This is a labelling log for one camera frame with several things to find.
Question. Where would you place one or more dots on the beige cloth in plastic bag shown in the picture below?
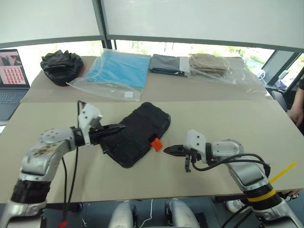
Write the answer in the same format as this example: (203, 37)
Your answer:
(240, 76)

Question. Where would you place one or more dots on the black plastic tool case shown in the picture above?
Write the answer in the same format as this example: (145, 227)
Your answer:
(140, 128)

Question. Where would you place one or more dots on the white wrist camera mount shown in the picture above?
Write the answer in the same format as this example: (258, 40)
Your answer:
(196, 140)
(88, 116)

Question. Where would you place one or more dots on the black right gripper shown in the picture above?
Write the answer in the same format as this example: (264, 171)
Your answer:
(190, 155)

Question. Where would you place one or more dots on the purple object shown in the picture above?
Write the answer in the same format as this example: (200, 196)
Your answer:
(282, 84)

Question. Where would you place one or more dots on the beige folded cloth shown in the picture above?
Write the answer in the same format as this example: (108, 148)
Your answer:
(209, 65)

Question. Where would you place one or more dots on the white shoe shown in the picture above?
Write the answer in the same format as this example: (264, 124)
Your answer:
(235, 205)
(291, 196)

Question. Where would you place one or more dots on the white roller blind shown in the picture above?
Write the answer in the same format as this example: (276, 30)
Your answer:
(47, 19)
(202, 19)

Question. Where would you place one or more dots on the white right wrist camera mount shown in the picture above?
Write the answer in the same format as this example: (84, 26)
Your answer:
(196, 140)

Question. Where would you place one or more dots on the grey laptop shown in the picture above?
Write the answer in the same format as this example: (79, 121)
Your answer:
(12, 92)

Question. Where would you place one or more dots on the black crumpled bag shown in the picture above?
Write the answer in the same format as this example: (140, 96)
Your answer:
(61, 67)

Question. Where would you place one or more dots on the dark grey folded cloth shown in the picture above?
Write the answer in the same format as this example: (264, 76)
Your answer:
(166, 65)

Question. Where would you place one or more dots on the white charger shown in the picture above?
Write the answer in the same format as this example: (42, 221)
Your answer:
(283, 74)

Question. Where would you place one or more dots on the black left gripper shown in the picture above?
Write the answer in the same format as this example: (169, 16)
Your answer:
(97, 136)

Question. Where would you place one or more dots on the blue cloth in plastic bag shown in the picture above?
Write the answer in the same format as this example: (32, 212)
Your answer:
(104, 89)

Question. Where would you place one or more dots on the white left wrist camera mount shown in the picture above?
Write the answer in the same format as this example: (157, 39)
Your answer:
(88, 116)

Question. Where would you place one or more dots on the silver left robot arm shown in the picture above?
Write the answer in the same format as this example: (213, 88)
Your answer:
(38, 154)

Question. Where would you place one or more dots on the bystander person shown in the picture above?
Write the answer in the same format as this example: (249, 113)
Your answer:
(297, 107)

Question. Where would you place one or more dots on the grey chair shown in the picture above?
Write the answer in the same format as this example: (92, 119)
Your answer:
(279, 98)

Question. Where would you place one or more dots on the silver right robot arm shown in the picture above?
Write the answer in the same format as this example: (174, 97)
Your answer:
(247, 173)

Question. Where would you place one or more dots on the silver rounded robot leg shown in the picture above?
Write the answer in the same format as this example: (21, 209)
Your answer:
(180, 213)
(122, 216)

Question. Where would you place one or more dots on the dark grey window frame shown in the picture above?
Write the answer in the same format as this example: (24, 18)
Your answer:
(102, 23)

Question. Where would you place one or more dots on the blue folded cloth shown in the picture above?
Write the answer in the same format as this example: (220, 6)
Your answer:
(121, 69)

